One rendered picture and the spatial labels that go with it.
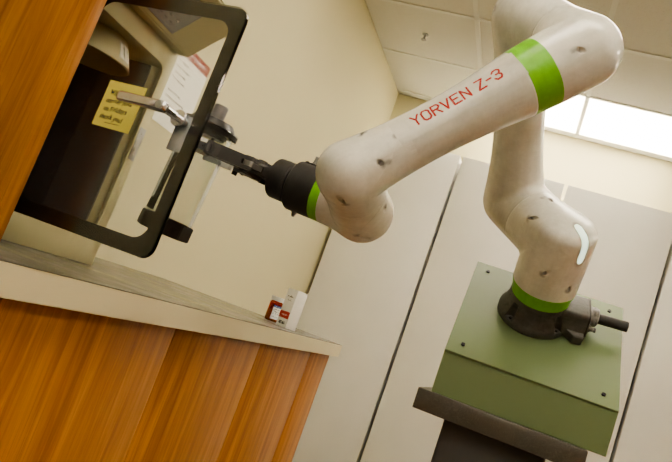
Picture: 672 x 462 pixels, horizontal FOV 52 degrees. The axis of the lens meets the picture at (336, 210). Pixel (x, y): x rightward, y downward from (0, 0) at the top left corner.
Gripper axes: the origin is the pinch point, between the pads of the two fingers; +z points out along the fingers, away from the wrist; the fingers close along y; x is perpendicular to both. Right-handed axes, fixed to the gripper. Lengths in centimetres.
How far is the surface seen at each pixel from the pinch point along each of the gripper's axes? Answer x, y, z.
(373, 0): -126, -207, 78
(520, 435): 25, -23, -72
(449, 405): 26, -22, -58
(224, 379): 42, -25, -12
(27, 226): 25.3, 18.8, 13.5
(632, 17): -138, -182, -49
